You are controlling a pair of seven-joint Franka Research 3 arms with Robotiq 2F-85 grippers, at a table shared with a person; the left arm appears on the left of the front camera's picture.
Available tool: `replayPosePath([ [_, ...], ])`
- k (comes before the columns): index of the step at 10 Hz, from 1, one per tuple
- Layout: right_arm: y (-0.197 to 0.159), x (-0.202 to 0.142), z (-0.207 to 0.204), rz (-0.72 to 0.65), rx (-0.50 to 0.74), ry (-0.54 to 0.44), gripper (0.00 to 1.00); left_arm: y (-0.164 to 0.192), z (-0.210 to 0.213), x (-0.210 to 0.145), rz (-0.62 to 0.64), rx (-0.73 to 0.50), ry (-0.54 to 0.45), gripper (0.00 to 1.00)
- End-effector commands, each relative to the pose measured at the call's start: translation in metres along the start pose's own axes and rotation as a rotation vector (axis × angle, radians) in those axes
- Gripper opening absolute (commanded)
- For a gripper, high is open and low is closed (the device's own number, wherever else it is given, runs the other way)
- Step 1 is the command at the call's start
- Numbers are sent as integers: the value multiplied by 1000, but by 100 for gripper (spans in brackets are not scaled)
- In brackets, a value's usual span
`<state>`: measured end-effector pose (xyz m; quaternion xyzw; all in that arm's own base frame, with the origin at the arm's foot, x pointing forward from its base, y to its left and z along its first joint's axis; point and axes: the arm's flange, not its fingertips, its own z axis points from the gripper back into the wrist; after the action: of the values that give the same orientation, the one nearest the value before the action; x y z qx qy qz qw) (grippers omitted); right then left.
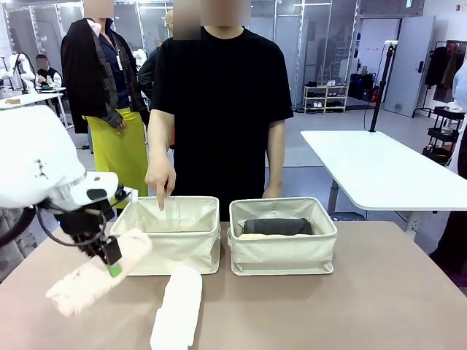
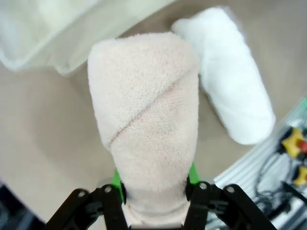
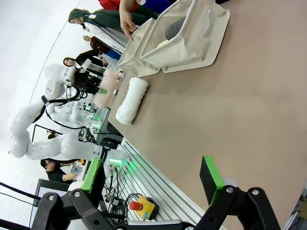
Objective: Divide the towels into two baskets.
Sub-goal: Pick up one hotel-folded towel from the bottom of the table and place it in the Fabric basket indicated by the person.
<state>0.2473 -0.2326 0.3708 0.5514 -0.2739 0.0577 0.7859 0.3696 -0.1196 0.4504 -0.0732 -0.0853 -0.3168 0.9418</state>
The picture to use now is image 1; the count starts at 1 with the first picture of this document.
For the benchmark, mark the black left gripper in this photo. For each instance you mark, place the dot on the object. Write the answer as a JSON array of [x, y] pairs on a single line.
[[82, 224]]

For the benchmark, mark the pink towel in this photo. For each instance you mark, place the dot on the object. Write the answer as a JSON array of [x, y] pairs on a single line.
[[76, 291]]

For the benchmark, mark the white towel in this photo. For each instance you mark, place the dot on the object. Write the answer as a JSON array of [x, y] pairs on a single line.
[[178, 310]]

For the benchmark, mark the yellow towel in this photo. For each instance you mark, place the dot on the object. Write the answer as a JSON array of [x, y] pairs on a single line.
[[262, 236]]

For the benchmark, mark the gray towel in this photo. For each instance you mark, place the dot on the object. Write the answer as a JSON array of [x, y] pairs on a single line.
[[277, 226]]

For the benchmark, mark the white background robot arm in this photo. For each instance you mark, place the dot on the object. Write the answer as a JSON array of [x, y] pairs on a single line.
[[22, 69]]

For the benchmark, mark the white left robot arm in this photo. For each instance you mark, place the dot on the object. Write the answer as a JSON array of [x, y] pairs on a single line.
[[33, 156]]

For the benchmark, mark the person's right forearm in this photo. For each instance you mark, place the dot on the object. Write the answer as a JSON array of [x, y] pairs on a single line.
[[158, 142]]

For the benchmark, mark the person's left forearm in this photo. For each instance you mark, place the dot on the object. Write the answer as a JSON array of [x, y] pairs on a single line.
[[275, 156]]

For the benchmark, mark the person's right hand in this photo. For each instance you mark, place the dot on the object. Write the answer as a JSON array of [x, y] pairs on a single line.
[[160, 178]]

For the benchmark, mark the person's left hand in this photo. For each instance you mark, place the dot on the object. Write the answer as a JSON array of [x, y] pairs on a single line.
[[273, 192]]

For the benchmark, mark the cream fabric basket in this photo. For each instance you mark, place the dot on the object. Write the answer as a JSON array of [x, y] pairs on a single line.
[[182, 251], [284, 251]]

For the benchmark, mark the gray fabric garment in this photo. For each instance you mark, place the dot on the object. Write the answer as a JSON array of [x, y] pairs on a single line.
[[14, 264]]

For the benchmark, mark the white background desk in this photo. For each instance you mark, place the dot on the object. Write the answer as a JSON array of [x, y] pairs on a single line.
[[22, 102]]

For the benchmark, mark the seated person in varsity jacket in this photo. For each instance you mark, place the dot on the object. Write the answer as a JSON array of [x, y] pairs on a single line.
[[46, 74]]

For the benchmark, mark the person in black t-shirt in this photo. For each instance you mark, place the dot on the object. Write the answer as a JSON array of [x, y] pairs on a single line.
[[219, 109]]

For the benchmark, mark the wooden shoe rack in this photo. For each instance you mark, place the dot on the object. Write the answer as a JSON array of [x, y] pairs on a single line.
[[326, 98]]

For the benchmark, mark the white table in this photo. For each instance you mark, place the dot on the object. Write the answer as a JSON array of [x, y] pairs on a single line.
[[365, 164]]

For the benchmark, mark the white sneakers pair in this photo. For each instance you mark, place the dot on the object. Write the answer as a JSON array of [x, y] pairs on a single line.
[[331, 83]]

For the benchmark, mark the black luggage bags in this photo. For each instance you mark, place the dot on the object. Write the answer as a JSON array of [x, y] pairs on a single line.
[[361, 85]]

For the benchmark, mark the red fire extinguisher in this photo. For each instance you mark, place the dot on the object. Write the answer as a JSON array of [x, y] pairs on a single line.
[[375, 95]]

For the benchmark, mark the black tripod pole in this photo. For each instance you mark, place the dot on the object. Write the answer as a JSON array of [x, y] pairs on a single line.
[[379, 91]]

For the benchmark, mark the gray door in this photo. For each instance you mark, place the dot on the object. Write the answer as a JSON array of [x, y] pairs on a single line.
[[408, 73]]

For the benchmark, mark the black trolley cart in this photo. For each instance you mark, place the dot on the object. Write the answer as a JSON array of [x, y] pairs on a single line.
[[443, 127]]

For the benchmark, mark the clothes rack with coats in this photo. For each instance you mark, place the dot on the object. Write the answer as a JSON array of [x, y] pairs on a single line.
[[441, 69]]

